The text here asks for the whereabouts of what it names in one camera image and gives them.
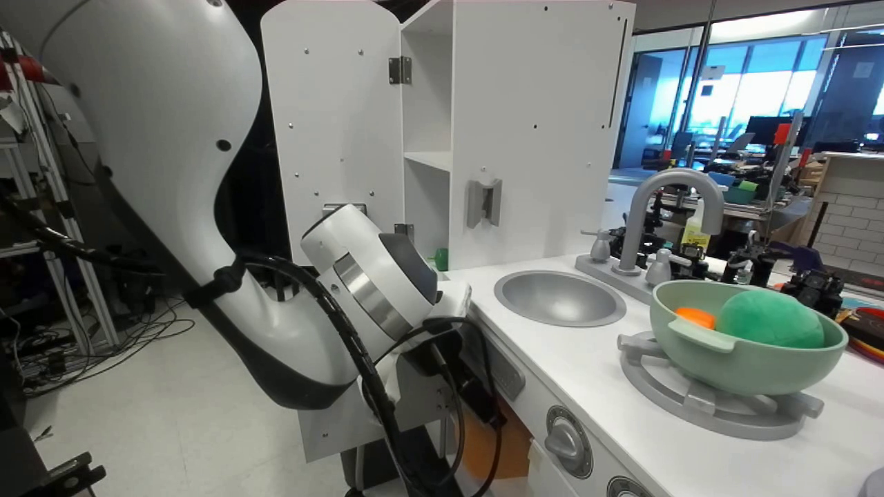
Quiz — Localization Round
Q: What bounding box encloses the grey stove burner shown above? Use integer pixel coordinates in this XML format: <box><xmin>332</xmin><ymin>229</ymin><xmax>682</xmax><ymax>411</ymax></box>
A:
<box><xmin>853</xmin><ymin>463</ymin><xmax>884</xmax><ymax>497</ymax></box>
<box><xmin>613</xmin><ymin>331</ymin><xmax>825</xmax><ymax>443</ymax></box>

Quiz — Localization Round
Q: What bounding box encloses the tall white cabinet door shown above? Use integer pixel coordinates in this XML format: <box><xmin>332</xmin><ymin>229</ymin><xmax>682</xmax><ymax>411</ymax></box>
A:
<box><xmin>259</xmin><ymin>0</ymin><xmax>408</xmax><ymax>270</ymax></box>

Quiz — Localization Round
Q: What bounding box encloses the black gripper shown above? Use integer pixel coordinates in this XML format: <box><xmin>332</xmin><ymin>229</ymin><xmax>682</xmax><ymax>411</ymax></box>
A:
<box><xmin>404</xmin><ymin>316</ymin><xmax>508</xmax><ymax>429</ymax></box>

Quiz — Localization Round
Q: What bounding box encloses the yellow soap bottle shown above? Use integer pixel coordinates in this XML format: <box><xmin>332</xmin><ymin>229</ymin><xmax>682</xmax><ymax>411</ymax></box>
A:
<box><xmin>679</xmin><ymin>198</ymin><xmax>712</xmax><ymax>262</ymax></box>

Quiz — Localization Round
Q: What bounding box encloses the black floor cable bundle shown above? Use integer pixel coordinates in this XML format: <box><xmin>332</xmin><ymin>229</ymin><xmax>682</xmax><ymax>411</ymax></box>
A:
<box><xmin>16</xmin><ymin>280</ymin><xmax>216</xmax><ymax>396</ymax></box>

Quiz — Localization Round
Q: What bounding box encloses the grey round sink basin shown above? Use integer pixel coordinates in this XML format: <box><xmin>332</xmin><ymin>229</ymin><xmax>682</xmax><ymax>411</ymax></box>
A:
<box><xmin>492</xmin><ymin>267</ymin><xmax>629</xmax><ymax>331</ymax></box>

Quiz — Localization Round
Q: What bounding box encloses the small orange ball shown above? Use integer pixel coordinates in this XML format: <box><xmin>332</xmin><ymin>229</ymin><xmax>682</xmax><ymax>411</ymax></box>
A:
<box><xmin>675</xmin><ymin>303</ymin><xmax>719</xmax><ymax>331</ymax></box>

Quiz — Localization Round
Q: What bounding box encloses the mint green bowl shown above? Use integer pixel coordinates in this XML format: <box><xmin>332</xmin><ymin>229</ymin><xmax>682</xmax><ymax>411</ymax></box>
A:
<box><xmin>646</xmin><ymin>277</ymin><xmax>850</xmax><ymax>398</ymax></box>

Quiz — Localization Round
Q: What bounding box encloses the metal shelf rack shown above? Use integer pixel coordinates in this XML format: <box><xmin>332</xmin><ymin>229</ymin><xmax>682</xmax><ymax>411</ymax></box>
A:
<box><xmin>0</xmin><ymin>26</ymin><xmax>121</xmax><ymax>357</ymax></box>

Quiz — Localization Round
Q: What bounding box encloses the grey faucet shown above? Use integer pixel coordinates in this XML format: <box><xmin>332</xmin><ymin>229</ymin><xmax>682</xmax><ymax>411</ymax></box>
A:
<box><xmin>575</xmin><ymin>168</ymin><xmax>730</xmax><ymax>302</ymax></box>

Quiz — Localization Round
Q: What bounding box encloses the red and black tool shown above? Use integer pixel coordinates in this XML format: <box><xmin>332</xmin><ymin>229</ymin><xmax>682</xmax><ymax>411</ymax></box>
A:
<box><xmin>831</xmin><ymin>303</ymin><xmax>884</xmax><ymax>367</ymax></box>

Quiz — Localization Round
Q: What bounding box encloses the black device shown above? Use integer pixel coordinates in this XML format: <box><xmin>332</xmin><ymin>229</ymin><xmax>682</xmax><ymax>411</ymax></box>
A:
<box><xmin>781</xmin><ymin>264</ymin><xmax>846</xmax><ymax>320</ymax></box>

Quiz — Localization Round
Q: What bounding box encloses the grey recessed drawer handle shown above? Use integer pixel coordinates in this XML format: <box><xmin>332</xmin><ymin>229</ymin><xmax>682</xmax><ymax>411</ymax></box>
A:
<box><xmin>458</xmin><ymin>316</ymin><xmax>530</xmax><ymax>401</ymax></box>

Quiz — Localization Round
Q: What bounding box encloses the white toy kitchen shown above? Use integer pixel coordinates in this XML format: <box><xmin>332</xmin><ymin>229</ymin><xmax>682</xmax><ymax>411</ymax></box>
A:
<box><xmin>353</xmin><ymin>0</ymin><xmax>884</xmax><ymax>497</ymax></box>

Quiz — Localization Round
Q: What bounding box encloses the white brick pattern panel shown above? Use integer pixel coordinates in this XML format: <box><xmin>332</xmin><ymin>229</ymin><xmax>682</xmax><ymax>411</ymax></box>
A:
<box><xmin>811</xmin><ymin>149</ymin><xmax>884</xmax><ymax>280</ymax></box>

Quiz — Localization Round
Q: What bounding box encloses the grey square cabinet handle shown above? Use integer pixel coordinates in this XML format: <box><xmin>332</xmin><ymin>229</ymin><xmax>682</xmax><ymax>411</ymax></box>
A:
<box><xmin>465</xmin><ymin>177</ymin><xmax>506</xmax><ymax>231</ymax></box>

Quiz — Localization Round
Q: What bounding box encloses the grey round knob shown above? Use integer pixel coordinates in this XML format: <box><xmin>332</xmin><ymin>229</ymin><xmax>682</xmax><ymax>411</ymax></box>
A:
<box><xmin>541</xmin><ymin>403</ymin><xmax>593</xmax><ymax>480</ymax></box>
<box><xmin>603</xmin><ymin>472</ymin><xmax>653</xmax><ymax>497</ymax></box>

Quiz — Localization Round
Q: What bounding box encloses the small white cabinet door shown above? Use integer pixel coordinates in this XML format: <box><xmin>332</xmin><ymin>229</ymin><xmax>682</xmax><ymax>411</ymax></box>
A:
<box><xmin>298</xmin><ymin>353</ymin><xmax>465</xmax><ymax>463</ymax></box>

